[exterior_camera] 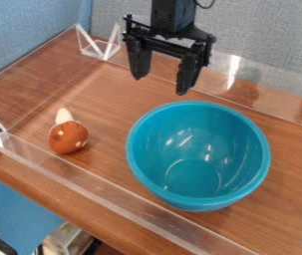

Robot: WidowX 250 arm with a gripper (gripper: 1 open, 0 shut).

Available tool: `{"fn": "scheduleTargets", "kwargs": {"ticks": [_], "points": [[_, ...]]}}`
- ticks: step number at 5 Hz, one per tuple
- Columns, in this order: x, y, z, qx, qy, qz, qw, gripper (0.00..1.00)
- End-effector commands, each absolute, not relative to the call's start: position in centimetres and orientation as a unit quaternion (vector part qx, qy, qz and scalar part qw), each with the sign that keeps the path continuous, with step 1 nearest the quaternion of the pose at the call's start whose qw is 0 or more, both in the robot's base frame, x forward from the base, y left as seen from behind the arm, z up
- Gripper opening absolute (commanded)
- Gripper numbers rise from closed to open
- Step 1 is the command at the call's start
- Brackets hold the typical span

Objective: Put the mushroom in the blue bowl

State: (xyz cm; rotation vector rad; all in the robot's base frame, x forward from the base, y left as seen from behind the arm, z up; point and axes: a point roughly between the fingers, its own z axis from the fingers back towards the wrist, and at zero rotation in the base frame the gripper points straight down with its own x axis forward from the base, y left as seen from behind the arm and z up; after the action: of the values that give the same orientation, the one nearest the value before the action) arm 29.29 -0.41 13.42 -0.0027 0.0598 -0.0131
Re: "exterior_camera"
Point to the blue plastic bowl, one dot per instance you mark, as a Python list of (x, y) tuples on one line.
[(198, 154)]

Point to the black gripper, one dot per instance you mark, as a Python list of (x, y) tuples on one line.
[(189, 44)]

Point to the clear acrylic back barrier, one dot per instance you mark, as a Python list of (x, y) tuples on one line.
[(265, 92)]

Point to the metal table leg frame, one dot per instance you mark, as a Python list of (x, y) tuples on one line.
[(69, 240)]

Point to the clear acrylic corner bracket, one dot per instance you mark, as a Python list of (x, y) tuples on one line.
[(98, 48)]

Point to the clear acrylic front barrier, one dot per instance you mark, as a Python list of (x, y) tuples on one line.
[(129, 221)]

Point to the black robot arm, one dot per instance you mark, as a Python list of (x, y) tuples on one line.
[(173, 15)]

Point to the clear acrylic barrier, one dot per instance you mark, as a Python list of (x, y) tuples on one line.
[(265, 92), (129, 221)]

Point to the brown toy mushroom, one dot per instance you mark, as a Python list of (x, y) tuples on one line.
[(69, 134)]

